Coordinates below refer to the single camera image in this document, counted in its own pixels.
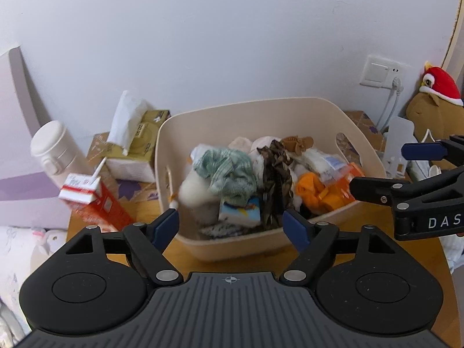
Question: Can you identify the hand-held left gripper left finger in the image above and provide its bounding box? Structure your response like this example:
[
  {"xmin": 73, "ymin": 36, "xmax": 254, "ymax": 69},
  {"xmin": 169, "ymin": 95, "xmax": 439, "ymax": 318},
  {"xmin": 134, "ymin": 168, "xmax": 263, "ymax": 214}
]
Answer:
[{"xmin": 64, "ymin": 208, "xmax": 184, "ymax": 287}]

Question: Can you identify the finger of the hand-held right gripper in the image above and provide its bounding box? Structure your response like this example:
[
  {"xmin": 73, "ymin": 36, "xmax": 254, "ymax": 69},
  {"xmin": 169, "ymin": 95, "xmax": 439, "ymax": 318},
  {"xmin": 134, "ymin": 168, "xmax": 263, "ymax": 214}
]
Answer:
[
  {"xmin": 401, "ymin": 136, "xmax": 464, "ymax": 169},
  {"xmin": 349, "ymin": 167, "xmax": 464, "ymax": 207}
]

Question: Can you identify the light blue striped cloth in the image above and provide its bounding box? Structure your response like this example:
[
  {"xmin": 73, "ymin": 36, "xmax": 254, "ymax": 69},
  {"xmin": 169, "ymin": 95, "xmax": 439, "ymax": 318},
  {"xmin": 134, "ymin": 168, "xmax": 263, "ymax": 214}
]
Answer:
[{"xmin": 440, "ymin": 234, "xmax": 464, "ymax": 274}]

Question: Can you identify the clear tissue packet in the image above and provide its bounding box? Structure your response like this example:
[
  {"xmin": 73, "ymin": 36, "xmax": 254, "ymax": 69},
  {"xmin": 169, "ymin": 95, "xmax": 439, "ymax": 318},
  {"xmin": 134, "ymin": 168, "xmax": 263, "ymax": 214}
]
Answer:
[{"xmin": 319, "ymin": 154, "xmax": 350, "ymax": 185}]

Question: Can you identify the colourful cartoon box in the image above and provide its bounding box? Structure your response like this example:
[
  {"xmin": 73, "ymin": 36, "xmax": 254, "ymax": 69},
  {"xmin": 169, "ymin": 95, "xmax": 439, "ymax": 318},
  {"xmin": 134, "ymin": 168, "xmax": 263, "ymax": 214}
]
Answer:
[{"xmin": 218, "ymin": 196, "xmax": 262, "ymax": 227}]

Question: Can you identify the orange plastic bag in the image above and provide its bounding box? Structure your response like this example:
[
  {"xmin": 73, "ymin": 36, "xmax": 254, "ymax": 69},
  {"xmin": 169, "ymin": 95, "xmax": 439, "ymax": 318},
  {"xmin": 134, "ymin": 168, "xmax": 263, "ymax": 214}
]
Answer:
[{"xmin": 295, "ymin": 162, "xmax": 365, "ymax": 215}]

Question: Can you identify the white plug with cable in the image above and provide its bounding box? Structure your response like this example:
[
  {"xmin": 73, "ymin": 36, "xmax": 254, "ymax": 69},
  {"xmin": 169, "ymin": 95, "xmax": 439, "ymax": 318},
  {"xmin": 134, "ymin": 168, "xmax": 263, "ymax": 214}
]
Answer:
[{"xmin": 377, "ymin": 75, "xmax": 405, "ymax": 135}]

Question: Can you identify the white wall switch socket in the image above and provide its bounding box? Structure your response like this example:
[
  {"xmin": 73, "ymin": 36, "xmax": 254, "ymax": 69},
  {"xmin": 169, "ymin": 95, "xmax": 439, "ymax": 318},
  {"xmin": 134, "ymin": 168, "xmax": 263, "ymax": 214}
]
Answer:
[{"xmin": 360, "ymin": 54, "xmax": 412, "ymax": 89}]

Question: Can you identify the red plush hat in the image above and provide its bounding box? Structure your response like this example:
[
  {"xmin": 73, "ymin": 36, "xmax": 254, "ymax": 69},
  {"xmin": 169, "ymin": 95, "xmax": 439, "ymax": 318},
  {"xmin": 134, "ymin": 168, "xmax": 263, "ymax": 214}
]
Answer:
[{"xmin": 418, "ymin": 61, "xmax": 464, "ymax": 107}]

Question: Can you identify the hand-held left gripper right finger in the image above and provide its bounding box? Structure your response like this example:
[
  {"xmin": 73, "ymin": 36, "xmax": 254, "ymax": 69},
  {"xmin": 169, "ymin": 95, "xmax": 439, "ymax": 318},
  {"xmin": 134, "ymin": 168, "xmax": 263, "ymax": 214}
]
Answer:
[{"xmin": 278, "ymin": 208, "xmax": 398, "ymax": 287}]

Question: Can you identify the long starry box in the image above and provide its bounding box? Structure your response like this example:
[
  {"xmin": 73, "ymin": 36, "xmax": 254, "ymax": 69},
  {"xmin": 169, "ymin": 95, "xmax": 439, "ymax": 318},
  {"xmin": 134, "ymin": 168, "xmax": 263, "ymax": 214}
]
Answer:
[{"xmin": 199, "ymin": 224, "xmax": 251, "ymax": 239}]

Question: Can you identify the white thermos bottle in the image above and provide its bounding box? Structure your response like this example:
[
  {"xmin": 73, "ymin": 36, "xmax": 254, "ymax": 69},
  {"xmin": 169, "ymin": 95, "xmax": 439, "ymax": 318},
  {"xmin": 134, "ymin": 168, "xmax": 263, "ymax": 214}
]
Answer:
[{"xmin": 30, "ymin": 120, "xmax": 89, "ymax": 189}]

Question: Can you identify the green patterned cloth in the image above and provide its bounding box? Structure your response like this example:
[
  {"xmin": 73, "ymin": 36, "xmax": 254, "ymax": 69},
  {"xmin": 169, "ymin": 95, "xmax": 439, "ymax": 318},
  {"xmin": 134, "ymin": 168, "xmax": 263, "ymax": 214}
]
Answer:
[{"xmin": 193, "ymin": 148, "xmax": 259, "ymax": 207}]

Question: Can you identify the beige plastic storage basket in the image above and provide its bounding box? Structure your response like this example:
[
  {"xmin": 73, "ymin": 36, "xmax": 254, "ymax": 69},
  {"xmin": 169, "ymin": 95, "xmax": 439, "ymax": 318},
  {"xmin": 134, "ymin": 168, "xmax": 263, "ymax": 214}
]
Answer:
[{"xmin": 154, "ymin": 97, "xmax": 388, "ymax": 263}]

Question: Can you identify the white tissue paper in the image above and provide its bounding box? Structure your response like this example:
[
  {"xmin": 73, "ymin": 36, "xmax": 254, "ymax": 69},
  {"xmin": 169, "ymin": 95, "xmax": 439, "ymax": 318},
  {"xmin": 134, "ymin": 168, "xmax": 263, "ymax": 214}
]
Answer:
[{"xmin": 105, "ymin": 90, "xmax": 172, "ymax": 182}]

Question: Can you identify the brown capybara plush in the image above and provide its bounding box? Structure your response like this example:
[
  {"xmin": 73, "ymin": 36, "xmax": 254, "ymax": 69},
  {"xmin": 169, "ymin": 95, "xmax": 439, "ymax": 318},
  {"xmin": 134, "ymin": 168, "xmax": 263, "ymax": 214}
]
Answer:
[{"xmin": 405, "ymin": 90, "xmax": 464, "ymax": 142}]

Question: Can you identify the lilac board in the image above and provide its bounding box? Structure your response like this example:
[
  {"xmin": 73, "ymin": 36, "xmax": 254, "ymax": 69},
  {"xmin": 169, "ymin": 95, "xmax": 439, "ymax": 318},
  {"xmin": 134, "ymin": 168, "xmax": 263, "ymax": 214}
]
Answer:
[{"xmin": 0, "ymin": 45, "xmax": 69, "ymax": 229}]

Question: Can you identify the white charger cable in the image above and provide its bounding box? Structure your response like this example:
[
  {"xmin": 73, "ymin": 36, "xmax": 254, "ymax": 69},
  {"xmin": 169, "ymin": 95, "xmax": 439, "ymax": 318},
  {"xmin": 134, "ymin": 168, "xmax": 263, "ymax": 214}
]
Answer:
[{"xmin": 413, "ymin": 128, "xmax": 442, "ymax": 181}]

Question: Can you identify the white cat plush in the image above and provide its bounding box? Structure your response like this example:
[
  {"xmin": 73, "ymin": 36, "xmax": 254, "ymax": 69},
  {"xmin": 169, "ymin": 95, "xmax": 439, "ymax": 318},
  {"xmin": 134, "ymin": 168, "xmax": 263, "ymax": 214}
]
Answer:
[{"xmin": 170, "ymin": 170, "xmax": 222, "ymax": 211}]

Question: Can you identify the white phone stand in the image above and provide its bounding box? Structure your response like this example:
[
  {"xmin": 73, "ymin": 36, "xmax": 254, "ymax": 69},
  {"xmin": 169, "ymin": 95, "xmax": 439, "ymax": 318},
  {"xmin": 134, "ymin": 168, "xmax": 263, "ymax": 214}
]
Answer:
[{"xmin": 382, "ymin": 116, "xmax": 416, "ymax": 180}]

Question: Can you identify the red white milk carton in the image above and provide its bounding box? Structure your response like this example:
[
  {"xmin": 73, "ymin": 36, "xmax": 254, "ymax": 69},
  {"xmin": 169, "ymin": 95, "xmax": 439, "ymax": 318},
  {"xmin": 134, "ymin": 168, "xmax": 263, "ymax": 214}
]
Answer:
[{"xmin": 58, "ymin": 157, "xmax": 135, "ymax": 233}]

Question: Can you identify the brown toy figure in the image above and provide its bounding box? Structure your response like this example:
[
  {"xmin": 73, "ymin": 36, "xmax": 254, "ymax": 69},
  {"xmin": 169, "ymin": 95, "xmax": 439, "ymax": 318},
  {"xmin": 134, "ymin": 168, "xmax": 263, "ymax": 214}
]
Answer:
[{"xmin": 280, "ymin": 135, "xmax": 314, "ymax": 155}]

